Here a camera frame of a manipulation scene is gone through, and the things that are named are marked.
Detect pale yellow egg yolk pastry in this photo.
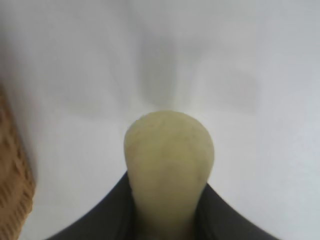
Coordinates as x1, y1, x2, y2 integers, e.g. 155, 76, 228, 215
123, 109, 216, 240

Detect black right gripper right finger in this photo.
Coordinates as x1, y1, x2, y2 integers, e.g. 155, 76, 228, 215
196, 183, 277, 240

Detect brown woven wicker basket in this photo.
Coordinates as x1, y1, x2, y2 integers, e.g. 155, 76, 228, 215
0, 81, 36, 240

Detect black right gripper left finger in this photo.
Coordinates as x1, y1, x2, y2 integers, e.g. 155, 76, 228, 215
44, 171, 141, 240

